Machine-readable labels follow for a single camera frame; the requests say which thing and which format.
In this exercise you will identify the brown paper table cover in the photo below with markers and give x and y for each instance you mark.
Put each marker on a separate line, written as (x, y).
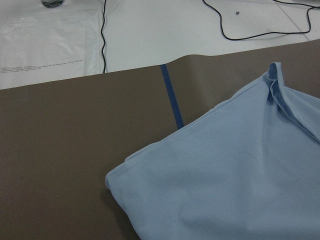
(59, 139)

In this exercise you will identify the clear plastic bag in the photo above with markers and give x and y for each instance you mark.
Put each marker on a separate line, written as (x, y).
(49, 47)

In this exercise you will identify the light blue t-shirt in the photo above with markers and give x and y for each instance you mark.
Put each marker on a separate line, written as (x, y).
(248, 169)

